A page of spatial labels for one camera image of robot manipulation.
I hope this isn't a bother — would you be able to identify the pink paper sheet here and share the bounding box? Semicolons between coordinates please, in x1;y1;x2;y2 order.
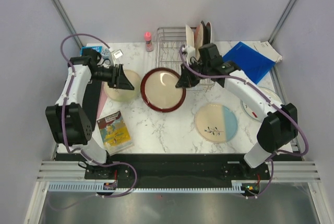
97;84;108;119

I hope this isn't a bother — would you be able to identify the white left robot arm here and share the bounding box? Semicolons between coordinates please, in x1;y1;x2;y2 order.
45;49;134;179

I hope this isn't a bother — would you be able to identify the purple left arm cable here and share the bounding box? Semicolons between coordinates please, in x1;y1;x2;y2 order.
46;33;138;211

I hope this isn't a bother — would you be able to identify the cream and green branch plate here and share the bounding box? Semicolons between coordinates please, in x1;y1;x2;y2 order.
103;69;141;102

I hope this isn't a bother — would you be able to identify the white paper booklet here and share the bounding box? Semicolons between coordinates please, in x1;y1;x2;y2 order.
253;41;283;63

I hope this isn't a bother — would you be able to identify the cream plate in rack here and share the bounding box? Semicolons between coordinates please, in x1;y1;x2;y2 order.
185;25;195;48

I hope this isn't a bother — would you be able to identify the small blue lidded jar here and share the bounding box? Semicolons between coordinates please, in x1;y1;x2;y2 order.
101;49;112;61

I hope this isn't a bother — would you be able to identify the pink speckled plate in rack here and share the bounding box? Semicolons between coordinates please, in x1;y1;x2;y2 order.
194;23;204;49

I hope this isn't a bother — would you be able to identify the blue plastic folder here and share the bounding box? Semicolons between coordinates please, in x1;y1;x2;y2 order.
222;42;275;84

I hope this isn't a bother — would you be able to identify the red rimmed beige plate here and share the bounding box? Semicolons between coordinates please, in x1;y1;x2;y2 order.
140;67;186;113

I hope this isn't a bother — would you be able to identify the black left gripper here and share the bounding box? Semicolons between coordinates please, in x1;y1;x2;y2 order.
90;64;135;91

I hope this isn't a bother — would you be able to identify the pink squeeze bottle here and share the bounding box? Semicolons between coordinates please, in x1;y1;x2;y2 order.
144;31;153;52

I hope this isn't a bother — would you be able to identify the black plate in rack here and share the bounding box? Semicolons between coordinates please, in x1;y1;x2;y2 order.
201;20;208;45

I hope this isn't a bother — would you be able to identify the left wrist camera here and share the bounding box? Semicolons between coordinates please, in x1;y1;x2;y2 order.
111;49;124;64

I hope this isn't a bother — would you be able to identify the illustrated yellow paperback book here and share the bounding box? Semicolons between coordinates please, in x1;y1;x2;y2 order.
97;111;134;156

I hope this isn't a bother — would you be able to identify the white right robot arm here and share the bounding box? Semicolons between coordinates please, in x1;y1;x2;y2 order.
176;43;298;179

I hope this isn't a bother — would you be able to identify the blue treehouse book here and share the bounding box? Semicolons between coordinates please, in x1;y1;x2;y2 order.
80;45;103;56

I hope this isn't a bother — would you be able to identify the black clipboard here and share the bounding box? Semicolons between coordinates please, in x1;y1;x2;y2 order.
82;80;102;131

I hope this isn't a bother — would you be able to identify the metal wire dish rack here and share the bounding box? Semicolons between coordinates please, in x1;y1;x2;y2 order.
153;27;217;93

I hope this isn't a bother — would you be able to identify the cream and blue leaf plate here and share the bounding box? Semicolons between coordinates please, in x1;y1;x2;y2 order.
195;103;238;143

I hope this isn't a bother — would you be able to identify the watermelon pattern plate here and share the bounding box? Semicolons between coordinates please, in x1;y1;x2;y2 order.
241;86;282;122

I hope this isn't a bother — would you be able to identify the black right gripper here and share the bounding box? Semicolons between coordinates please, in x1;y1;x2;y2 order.
177;59;211;88

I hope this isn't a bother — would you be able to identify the white slotted cable duct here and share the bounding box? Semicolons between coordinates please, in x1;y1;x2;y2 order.
48;182;246;193

